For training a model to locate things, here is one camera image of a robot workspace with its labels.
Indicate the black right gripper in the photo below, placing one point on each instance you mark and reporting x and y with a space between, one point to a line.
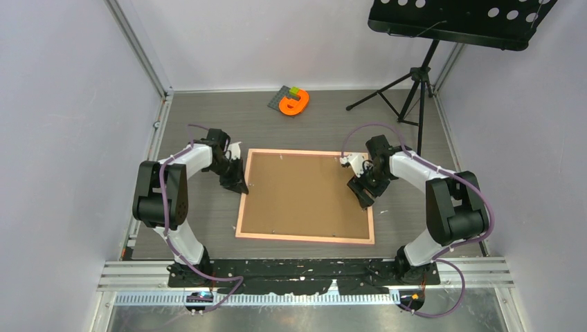
358 185

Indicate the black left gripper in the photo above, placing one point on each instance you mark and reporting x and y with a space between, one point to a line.
237 181

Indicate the brown cardboard backing board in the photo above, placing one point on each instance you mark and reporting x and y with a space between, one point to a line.
305 194

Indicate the pink wooden picture frame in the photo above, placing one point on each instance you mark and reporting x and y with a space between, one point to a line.
302 239

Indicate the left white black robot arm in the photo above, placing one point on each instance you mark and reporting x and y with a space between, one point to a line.
161 200

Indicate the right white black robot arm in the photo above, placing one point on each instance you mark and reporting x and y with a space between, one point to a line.
454 210

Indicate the grey building plate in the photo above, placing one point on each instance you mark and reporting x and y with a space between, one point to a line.
274 102

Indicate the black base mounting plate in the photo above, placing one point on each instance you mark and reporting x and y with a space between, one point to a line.
303 276

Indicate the black music stand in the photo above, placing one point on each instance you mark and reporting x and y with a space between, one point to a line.
503 25

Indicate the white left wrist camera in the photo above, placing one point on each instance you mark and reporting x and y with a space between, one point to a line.
234 151

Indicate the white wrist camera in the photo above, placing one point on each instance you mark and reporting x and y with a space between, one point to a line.
355 162
234 151

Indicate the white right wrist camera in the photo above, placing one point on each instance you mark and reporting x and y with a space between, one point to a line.
355 162

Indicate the aluminium rail front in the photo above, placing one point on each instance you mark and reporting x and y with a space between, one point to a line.
146 283

